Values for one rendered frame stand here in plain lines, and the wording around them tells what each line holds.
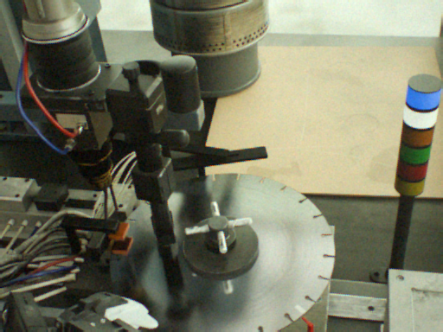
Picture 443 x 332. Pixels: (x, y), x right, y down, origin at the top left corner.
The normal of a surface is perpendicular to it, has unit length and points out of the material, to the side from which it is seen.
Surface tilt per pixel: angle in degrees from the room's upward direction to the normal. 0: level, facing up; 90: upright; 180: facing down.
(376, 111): 0
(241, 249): 5
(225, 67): 89
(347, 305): 0
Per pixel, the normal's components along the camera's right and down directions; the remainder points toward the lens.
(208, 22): 0.03, 0.65
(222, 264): -0.07, -0.70
